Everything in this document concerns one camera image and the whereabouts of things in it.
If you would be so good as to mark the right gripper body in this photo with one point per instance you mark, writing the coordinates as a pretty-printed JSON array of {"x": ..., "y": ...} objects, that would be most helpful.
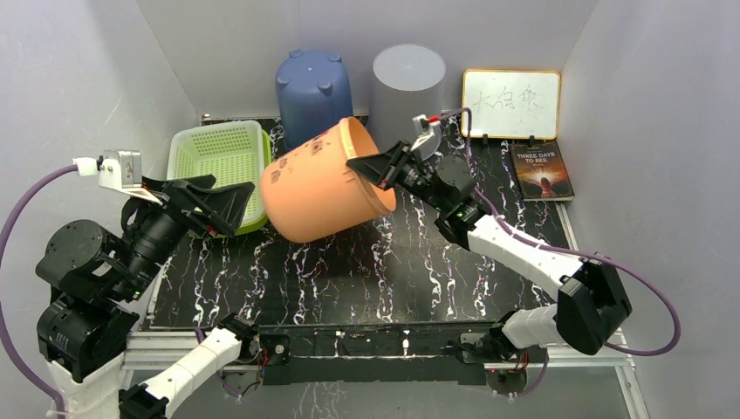
[{"x": 421, "y": 177}]

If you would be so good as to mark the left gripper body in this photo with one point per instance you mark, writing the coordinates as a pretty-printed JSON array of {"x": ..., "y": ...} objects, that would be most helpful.
[{"x": 155, "y": 235}]

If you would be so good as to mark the white perforated plastic basket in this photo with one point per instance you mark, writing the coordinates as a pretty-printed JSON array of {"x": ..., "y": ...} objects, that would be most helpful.
[{"x": 233, "y": 152}]

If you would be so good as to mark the orange plastic bucket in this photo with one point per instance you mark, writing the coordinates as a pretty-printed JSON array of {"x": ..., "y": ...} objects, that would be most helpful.
[{"x": 310, "y": 193}]

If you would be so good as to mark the grey plastic bucket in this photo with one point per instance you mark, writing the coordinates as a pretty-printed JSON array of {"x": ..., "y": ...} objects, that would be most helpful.
[{"x": 408, "y": 80}]

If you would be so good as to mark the blue plastic bucket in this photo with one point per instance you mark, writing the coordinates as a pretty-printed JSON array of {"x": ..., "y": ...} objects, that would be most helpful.
[{"x": 313, "y": 93}]

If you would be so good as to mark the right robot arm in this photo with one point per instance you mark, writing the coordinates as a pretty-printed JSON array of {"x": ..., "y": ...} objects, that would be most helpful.
[{"x": 590, "y": 302}]

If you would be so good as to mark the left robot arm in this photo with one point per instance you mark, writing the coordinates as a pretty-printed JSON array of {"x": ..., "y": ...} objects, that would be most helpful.
[{"x": 94, "y": 274}]

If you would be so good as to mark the small whiteboard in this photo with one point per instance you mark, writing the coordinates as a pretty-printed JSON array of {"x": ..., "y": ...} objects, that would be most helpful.
[{"x": 511, "y": 105}]

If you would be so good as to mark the dark book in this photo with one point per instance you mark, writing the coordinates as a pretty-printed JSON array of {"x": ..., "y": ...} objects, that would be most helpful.
[{"x": 541, "y": 171}]

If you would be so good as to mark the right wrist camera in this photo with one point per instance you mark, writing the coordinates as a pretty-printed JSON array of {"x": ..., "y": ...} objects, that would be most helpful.
[{"x": 427, "y": 130}]

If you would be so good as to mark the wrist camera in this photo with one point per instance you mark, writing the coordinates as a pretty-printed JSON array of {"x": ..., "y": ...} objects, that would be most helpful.
[
  {"x": 427, "y": 130},
  {"x": 117, "y": 170}
]

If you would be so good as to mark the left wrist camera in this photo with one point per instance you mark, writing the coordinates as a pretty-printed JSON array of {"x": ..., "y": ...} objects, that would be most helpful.
[{"x": 117, "y": 170}]

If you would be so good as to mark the aluminium frame rail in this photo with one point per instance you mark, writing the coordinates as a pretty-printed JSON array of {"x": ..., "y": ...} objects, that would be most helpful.
[{"x": 379, "y": 302}]

